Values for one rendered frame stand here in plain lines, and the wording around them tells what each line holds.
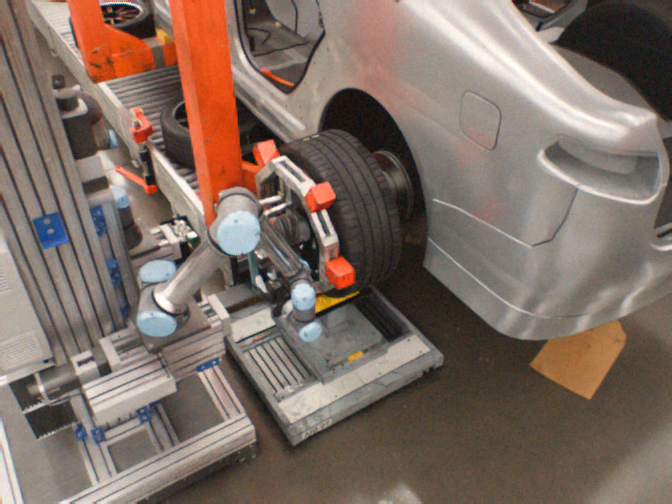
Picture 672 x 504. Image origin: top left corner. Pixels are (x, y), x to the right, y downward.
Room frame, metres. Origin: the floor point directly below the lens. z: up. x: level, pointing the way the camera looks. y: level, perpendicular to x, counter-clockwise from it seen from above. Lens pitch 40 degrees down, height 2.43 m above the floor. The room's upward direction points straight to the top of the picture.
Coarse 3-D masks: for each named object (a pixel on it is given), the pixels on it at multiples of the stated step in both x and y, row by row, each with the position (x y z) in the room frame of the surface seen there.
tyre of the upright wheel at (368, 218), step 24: (288, 144) 2.15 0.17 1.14; (312, 144) 2.10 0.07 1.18; (336, 144) 2.10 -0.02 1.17; (360, 144) 2.10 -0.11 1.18; (312, 168) 1.98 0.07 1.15; (336, 168) 1.96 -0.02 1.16; (360, 168) 1.98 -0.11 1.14; (336, 192) 1.87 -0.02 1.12; (360, 192) 1.90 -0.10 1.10; (384, 192) 1.93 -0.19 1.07; (336, 216) 1.84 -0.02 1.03; (360, 216) 1.83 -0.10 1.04; (384, 216) 1.87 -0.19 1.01; (360, 240) 1.79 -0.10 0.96; (384, 240) 1.83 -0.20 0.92; (360, 264) 1.77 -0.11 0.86; (384, 264) 1.83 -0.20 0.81; (360, 288) 1.82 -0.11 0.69
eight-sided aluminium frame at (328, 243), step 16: (272, 160) 2.07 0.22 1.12; (288, 160) 2.07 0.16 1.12; (256, 176) 2.19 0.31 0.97; (272, 176) 2.17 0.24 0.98; (288, 176) 1.97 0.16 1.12; (304, 176) 1.96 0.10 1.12; (272, 192) 2.20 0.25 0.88; (304, 192) 1.88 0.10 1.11; (304, 208) 1.87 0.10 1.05; (320, 240) 1.77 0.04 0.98; (336, 240) 1.78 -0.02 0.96; (320, 256) 1.78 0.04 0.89; (336, 256) 1.78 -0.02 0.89; (320, 272) 1.78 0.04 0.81; (320, 288) 1.77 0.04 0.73
